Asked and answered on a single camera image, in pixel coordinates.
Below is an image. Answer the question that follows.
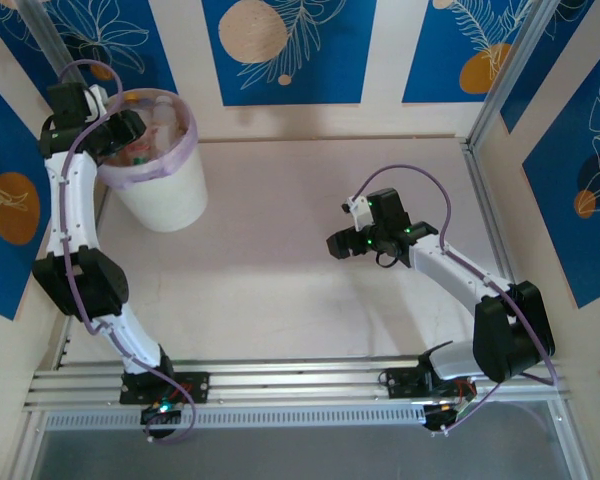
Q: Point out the purple bin liner bag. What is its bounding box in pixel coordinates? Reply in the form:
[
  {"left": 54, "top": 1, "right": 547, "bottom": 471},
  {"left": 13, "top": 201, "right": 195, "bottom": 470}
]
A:
[{"left": 97, "top": 87, "right": 200, "bottom": 190}]

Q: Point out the white plastic bin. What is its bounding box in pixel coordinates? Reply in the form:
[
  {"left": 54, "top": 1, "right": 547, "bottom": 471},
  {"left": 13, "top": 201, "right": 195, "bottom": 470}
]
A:
[{"left": 97, "top": 87, "right": 209, "bottom": 234}]

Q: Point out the white plastic bottle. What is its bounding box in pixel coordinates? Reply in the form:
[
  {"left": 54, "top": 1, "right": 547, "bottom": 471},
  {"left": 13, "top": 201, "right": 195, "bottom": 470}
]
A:
[{"left": 152, "top": 97, "right": 182, "bottom": 151}]

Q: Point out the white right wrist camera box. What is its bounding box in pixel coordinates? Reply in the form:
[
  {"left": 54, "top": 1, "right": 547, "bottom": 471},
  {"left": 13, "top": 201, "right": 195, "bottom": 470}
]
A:
[{"left": 340, "top": 195, "right": 372, "bottom": 232}]

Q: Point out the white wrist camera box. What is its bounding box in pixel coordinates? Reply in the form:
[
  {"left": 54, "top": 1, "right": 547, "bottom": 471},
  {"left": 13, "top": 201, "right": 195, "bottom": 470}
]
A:
[
  {"left": 340, "top": 195, "right": 372, "bottom": 232},
  {"left": 85, "top": 83, "right": 107, "bottom": 115}
]

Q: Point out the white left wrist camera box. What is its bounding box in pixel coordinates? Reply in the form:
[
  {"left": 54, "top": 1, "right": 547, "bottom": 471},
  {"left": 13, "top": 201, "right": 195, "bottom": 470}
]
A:
[{"left": 85, "top": 83, "right": 107, "bottom": 115}]

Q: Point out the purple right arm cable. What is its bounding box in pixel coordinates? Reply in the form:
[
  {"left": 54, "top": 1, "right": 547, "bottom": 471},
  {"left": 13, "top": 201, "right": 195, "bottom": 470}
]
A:
[{"left": 352, "top": 164, "right": 557, "bottom": 437}]

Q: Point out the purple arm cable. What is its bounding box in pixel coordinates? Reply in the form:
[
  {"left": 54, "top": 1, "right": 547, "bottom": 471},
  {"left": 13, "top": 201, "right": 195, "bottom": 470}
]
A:
[
  {"left": 352, "top": 164, "right": 557, "bottom": 437},
  {"left": 57, "top": 58, "right": 197, "bottom": 445}
]

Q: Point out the blue floral wall panel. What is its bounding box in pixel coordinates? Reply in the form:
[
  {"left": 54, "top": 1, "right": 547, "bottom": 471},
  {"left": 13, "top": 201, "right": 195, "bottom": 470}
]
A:
[
  {"left": 402, "top": 0, "right": 551, "bottom": 105},
  {"left": 201, "top": 0, "right": 379, "bottom": 107},
  {"left": 522, "top": 39, "right": 600, "bottom": 310},
  {"left": 29, "top": 0, "right": 179, "bottom": 96},
  {"left": 0, "top": 69, "right": 54, "bottom": 321}
]

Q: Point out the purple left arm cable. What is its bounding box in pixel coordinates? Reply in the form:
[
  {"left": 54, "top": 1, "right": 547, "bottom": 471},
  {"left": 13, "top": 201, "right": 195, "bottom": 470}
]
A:
[{"left": 57, "top": 58, "right": 197, "bottom": 445}]

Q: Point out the aluminium frame post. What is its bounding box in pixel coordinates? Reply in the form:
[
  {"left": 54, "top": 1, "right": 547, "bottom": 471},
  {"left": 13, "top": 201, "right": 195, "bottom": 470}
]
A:
[
  {"left": 17, "top": 0, "right": 81, "bottom": 89},
  {"left": 467, "top": 0, "right": 564, "bottom": 146}
]

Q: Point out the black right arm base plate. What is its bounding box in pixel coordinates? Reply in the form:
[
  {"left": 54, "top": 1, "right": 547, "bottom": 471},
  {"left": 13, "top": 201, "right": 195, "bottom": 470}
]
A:
[{"left": 384, "top": 367, "right": 479, "bottom": 401}]

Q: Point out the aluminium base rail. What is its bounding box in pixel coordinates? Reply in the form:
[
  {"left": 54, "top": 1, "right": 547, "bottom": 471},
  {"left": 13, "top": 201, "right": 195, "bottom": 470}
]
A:
[{"left": 22, "top": 353, "right": 574, "bottom": 414}]

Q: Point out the grey slotted cable duct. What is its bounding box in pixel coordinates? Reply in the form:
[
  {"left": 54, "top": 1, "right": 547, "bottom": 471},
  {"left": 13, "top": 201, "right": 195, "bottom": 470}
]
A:
[{"left": 44, "top": 403, "right": 429, "bottom": 432}]

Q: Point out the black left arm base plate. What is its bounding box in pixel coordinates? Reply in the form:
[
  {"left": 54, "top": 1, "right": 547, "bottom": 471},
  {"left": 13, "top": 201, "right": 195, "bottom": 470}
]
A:
[{"left": 119, "top": 370, "right": 211, "bottom": 405}]

